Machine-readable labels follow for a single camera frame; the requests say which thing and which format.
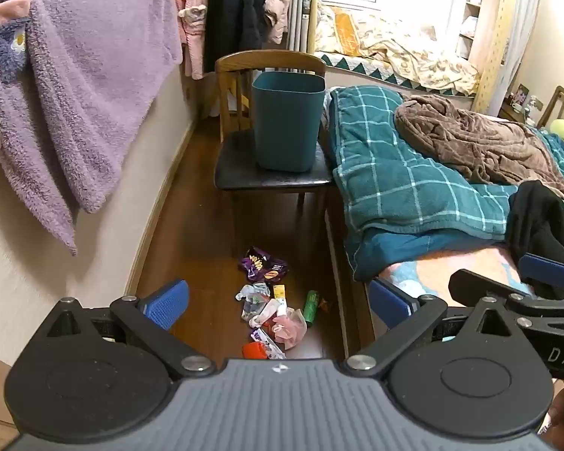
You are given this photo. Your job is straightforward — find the brown fleece blanket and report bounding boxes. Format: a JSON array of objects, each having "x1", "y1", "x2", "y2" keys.
[{"x1": 394, "y1": 94, "x2": 564, "y2": 210}]

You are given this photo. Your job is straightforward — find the pink printed bed sheet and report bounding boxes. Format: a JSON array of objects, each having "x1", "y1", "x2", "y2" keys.
[{"x1": 371, "y1": 244, "x2": 537, "y2": 311}]

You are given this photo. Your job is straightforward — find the pink puffer jacket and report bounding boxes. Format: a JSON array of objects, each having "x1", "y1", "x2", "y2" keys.
[{"x1": 262, "y1": 0, "x2": 292, "y2": 45}]

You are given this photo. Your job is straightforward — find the orange pillow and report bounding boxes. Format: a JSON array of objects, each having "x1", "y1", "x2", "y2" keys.
[{"x1": 334, "y1": 7, "x2": 364, "y2": 57}]

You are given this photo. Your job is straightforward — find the pink crumpled wrapper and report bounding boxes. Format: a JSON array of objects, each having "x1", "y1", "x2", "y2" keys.
[{"x1": 270, "y1": 307, "x2": 308, "y2": 351}]

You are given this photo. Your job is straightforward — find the grey curtain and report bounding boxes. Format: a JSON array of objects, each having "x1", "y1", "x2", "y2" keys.
[{"x1": 287, "y1": 0, "x2": 320, "y2": 54}]

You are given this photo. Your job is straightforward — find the yellow perforated post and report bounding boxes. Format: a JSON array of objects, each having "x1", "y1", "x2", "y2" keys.
[{"x1": 479, "y1": 0, "x2": 518, "y2": 114}]

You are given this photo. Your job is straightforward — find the purple and white wrapper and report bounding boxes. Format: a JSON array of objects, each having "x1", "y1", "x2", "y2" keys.
[{"x1": 250, "y1": 328, "x2": 287, "y2": 360}]

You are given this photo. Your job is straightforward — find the triangle pattern mat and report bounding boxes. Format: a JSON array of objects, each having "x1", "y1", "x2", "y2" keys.
[{"x1": 320, "y1": 53, "x2": 475, "y2": 99}]

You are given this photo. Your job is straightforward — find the white sock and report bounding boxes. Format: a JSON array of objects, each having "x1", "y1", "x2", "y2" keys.
[{"x1": 249, "y1": 298, "x2": 287, "y2": 330}]

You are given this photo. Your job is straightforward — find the teal plaid blanket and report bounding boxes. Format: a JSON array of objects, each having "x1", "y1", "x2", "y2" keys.
[{"x1": 326, "y1": 85, "x2": 564, "y2": 283}]

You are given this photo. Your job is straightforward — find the white sheer curtain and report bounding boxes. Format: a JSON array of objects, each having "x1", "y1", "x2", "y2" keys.
[{"x1": 500, "y1": 0, "x2": 546, "y2": 114}]

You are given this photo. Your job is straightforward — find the grey wrapper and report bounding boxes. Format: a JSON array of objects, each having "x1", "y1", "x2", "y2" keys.
[{"x1": 242, "y1": 282, "x2": 272, "y2": 322}]

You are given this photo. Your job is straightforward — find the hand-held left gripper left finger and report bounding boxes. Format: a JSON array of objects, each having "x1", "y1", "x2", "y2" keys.
[{"x1": 47, "y1": 279, "x2": 217, "y2": 381}]

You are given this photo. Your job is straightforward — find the black cloth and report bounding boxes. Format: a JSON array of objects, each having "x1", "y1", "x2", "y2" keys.
[{"x1": 505, "y1": 179, "x2": 564, "y2": 299}]

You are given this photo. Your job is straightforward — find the green bottle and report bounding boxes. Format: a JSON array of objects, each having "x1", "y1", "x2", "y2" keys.
[{"x1": 303, "y1": 290, "x2": 321, "y2": 327}]

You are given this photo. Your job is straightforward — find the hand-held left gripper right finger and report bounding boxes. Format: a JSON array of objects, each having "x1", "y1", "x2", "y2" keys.
[{"x1": 343, "y1": 277, "x2": 522, "y2": 379}]

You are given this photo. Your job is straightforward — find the pink fleece robe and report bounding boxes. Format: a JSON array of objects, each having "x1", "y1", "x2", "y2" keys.
[{"x1": 174, "y1": 0, "x2": 217, "y2": 80}]

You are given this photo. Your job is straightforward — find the wooden wall shelf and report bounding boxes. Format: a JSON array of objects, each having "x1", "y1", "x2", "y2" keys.
[{"x1": 456, "y1": 0, "x2": 490, "y2": 62}]

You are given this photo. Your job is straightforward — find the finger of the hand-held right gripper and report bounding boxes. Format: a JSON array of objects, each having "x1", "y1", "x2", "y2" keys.
[
  {"x1": 449, "y1": 268, "x2": 564, "y2": 327},
  {"x1": 517, "y1": 251, "x2": 564, "y2": 292}
]

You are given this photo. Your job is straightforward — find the wooden headboard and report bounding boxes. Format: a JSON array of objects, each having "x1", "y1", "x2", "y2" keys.
[{"x1": 536, "y1": 85, "x2": 564, "y2": 129}]

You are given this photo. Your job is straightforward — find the purple snack bag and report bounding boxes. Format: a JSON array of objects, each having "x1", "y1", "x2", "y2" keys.
[{"x1": 238, "y1": 247, "x2": 290, "y2": 284}]

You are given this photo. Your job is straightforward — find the wooden chair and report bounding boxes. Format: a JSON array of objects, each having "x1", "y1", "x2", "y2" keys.
[{"x1": 214, "y1": 49, "x2": 334, "y2": 245}]

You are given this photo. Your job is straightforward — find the floral yellow duvet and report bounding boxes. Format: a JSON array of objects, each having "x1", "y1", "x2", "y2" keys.
[{"x1": 315, "y1": 2, "x2": 480, "y2": 97}]

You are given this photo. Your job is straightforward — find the black puffer coat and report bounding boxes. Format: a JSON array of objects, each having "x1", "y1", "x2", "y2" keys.
[{"x1": 206, "y1": 0, "x2": 271, "y2": 73}]

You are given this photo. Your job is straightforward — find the teal plastic bin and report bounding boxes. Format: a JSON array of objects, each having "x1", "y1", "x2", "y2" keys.
[{"x1": 250, "y1": 71, "x2": 327, "y2": 173}]

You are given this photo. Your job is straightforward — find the purple fleece robe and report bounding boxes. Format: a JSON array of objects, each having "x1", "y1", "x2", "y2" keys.
[{"x1": 0, "y1": 0, "x2": 184, "y2": 257}]

